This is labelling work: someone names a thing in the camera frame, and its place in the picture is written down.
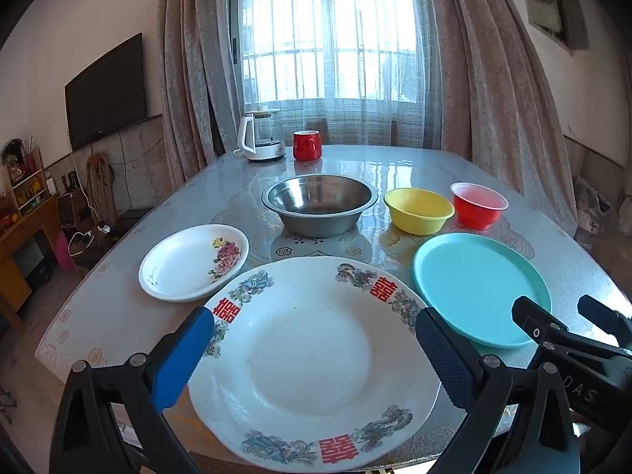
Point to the small white floral plate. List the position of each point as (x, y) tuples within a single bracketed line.
[(187, 266)]

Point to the black flat-screen television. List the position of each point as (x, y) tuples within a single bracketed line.
[(106, 91)]

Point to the stainless steel bowl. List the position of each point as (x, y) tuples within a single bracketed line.
[(318, 207)]

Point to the pile of printed cloth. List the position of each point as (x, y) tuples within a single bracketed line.
[(592, 212)]

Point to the folded wooden chair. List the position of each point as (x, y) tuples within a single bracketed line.
[(101, 182)]

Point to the wall electric panel box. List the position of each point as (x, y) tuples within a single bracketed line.
[(555, 12)]

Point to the wooden cabinet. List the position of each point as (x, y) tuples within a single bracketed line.
[(24, 237)]

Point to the beige patterned curtain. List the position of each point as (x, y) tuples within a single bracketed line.
[(197, 74), (493, 89)]

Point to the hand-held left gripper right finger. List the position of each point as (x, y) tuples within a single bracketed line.
[(444, 355)]

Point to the pink plastic bin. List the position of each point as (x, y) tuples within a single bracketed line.
[(64, 252)]

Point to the red mug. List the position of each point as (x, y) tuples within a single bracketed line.
[(306, 147)]

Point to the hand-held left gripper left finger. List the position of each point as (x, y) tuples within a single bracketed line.
[(182, 355)]

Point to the wooden chair back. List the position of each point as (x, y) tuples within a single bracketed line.
[(316, 124)]

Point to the barred window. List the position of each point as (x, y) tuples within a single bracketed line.
[(326, 24)]

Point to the teal plastic plate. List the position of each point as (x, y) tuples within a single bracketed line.
[(479, 286)]

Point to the white sheer curtain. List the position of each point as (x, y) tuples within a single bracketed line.
[(340, 113)]

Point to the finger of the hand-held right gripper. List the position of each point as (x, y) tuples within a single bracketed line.
[(538, 321), (605, 313)]

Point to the red plastic bowl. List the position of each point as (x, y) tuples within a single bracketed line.
[(478, 207)]

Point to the yellow plastic bowl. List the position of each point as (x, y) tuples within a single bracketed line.
[(418, 212)]

